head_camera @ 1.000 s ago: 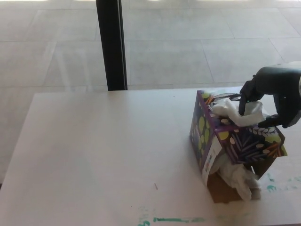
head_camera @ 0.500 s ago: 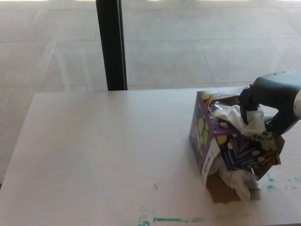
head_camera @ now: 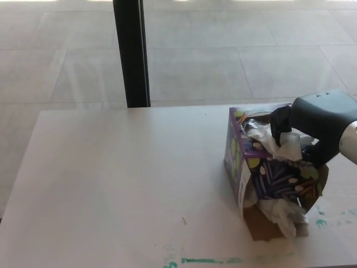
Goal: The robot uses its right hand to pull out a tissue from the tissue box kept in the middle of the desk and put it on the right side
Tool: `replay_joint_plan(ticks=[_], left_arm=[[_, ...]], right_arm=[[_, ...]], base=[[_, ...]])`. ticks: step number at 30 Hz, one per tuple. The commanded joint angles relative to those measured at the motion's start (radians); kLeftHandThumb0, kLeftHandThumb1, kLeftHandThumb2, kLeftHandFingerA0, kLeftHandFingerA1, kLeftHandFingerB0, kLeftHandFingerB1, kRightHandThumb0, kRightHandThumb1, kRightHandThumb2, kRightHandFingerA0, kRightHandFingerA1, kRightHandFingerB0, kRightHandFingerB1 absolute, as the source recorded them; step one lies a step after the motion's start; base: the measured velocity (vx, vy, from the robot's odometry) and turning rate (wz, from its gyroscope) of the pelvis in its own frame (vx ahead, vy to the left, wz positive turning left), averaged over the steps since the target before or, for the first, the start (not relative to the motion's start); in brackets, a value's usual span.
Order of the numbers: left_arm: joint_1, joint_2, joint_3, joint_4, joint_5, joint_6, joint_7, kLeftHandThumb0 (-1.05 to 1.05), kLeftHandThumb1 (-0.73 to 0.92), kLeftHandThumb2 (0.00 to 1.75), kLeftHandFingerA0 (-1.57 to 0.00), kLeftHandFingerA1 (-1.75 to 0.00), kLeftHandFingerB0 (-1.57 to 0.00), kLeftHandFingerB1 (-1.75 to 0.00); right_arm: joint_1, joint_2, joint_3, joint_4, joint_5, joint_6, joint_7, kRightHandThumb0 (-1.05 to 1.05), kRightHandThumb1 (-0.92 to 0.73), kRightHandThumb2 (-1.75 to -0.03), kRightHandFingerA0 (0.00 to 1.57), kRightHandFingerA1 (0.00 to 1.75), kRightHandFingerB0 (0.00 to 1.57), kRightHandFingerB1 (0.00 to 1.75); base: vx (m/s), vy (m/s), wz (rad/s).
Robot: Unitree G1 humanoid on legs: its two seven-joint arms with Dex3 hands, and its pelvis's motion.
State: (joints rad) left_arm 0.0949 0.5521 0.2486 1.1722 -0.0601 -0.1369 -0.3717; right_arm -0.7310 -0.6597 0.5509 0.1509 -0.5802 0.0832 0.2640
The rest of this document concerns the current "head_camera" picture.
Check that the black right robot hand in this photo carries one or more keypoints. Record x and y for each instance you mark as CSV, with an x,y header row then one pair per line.
x,y
320,114

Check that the white pulled facial tissue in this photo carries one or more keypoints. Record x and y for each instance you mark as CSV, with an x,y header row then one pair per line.
x,y
288,148

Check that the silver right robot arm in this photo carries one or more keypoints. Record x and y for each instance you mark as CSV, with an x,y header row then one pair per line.
x,y
350,142

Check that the purple leaf-print tissue box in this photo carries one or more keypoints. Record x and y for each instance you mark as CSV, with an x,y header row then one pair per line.
x,y
276,178

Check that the crumpled white tissue bunch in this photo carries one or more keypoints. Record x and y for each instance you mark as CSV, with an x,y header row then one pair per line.
x,y
281,215

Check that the black window frame post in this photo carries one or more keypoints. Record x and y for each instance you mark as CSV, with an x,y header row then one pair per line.
x,y
131,53

